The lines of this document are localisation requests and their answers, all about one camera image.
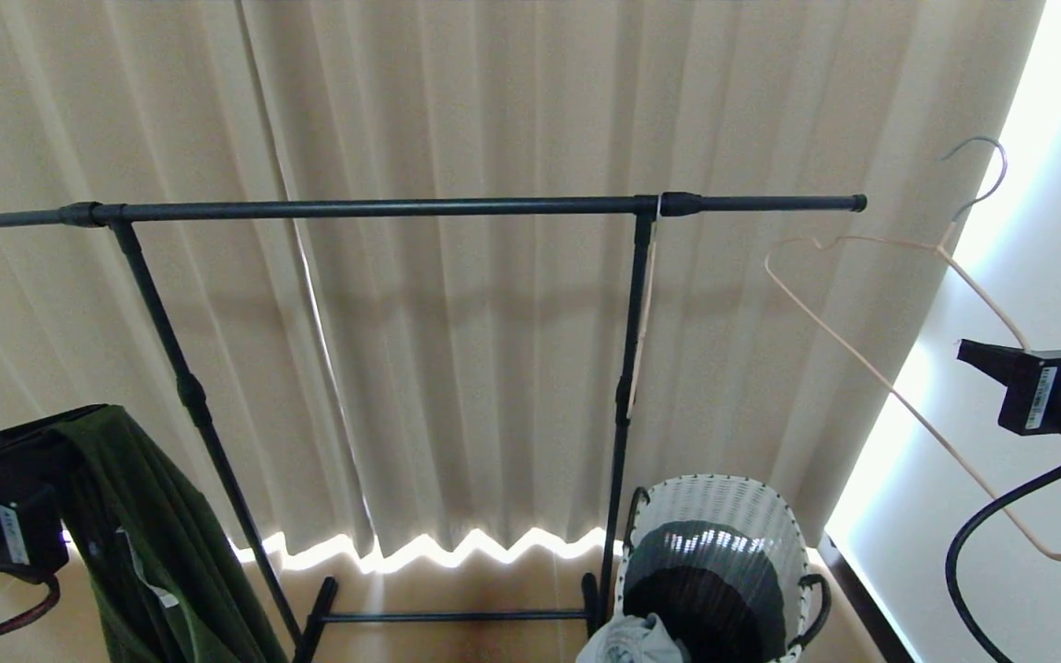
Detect pink clothes hanger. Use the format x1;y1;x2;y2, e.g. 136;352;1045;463
763;136;1061;564
626;206;663;421

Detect green long-sleeved shirt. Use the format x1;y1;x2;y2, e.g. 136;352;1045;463
56;405;288;663

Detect white laundry basket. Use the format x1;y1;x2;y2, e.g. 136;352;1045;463
612;474;833;663

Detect black clothes rack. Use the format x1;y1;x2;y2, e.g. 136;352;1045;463
0;192;869;663

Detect pale grey garment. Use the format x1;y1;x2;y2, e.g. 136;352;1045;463
577;612;693;663

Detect beige curtain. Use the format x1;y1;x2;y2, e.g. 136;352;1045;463
0;0;1047;577

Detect black cable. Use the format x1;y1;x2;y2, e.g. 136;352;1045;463
944;439;1061;663

